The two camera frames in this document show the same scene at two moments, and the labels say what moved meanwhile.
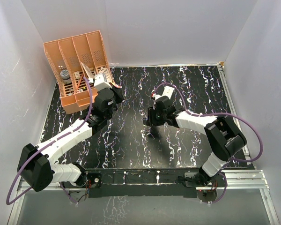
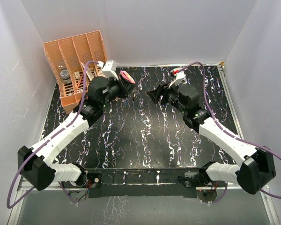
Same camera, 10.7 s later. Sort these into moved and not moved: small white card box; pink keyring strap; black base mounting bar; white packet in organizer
Moved: pink keyring strap
Not moved: black base mounting bar; white packet in organizer; small white card box
